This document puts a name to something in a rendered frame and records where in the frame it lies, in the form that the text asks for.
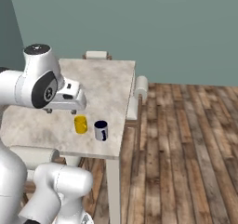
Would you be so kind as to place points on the yellow mug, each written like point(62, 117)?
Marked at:
point(81, 124)

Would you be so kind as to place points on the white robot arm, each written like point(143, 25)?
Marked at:
point(18, 88)

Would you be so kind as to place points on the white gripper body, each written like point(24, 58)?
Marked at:
point(68, 100)

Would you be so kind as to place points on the marble top dining table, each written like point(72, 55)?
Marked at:
point(93, 103)

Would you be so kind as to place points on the white cushioned wooden chair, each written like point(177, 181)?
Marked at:
point(96, 55)
point(138, 100)

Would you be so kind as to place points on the white and navy mug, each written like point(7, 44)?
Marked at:
point(101, 130)

